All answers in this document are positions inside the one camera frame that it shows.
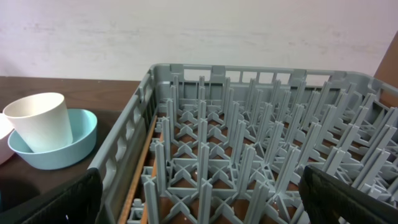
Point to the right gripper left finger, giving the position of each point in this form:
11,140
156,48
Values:
75,201

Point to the cream cup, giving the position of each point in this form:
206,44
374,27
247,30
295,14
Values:
41,120

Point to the pink bowl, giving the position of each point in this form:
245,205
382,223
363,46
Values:
6,129

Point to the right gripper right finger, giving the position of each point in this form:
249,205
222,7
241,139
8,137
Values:
326,199

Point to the light blue bowl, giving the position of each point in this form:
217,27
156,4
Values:
84,129

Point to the brown plastic tray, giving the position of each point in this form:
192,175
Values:
21,182

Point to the grey dishwasher rack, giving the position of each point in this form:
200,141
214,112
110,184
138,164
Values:
231,143

